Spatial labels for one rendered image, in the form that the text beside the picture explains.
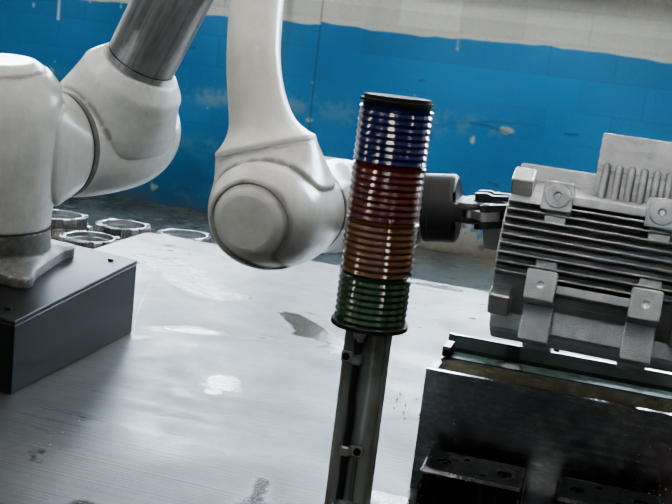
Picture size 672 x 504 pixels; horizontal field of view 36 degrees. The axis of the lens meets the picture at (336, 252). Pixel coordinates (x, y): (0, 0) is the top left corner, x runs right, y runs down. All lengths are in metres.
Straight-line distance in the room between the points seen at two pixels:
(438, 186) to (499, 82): 5.59
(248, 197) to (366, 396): 0.21
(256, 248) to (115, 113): 0.57
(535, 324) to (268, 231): 0.30
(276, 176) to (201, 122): 6.28
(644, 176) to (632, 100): 5.55
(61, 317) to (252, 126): 0.48
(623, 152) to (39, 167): 0.73
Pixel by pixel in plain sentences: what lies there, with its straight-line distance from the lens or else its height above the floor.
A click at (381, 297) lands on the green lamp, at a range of 0.83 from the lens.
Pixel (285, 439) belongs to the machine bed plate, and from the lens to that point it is 1.22.
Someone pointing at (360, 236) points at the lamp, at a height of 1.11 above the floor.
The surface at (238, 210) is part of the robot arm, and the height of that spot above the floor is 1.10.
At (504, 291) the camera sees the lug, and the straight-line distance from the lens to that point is 1.06.
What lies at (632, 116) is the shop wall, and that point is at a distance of 6.65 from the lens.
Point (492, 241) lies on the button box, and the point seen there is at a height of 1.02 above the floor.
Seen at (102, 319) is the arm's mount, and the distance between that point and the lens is 1.48.
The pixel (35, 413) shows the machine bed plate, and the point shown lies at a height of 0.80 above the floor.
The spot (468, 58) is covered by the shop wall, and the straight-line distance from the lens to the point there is 6.72.
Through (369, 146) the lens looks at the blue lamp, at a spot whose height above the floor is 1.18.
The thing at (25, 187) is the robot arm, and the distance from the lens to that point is 1.39.
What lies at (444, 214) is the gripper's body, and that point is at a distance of 1.10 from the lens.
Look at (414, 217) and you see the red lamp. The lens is 0.83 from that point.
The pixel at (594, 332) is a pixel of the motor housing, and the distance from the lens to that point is 1.07.
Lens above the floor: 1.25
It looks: 11 degrees down
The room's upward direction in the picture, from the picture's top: 7 degrees clockwise
